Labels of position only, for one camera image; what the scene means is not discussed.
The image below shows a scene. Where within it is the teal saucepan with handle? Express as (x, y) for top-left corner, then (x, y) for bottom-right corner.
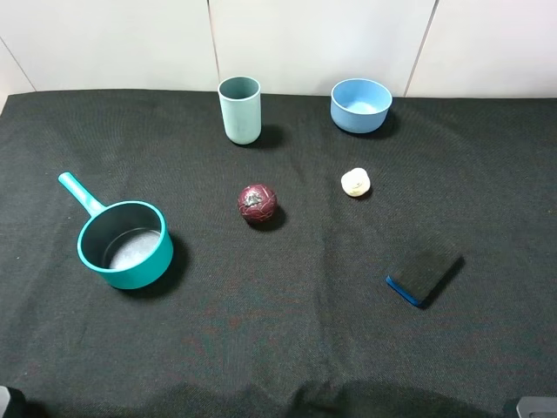
(58, 172), (173, 290)

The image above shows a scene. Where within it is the dark red ball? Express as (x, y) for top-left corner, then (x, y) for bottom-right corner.
(238, 184), (278, 224)

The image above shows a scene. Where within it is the cream white small toy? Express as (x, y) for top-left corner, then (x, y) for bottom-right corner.
(340, 167), (371, 198)

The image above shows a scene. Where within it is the black table cloth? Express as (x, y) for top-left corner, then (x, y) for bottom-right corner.
(1, 91), (556, 417)

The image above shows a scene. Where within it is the light teal tall cup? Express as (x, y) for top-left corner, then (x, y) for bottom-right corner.
(218, 76), (262, 145)

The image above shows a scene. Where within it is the blue bowl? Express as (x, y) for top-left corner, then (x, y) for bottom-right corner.
(330, 78), (393, 134)

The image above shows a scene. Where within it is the black blue sponge block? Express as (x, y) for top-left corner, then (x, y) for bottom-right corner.
(386, 242), (465, 309)

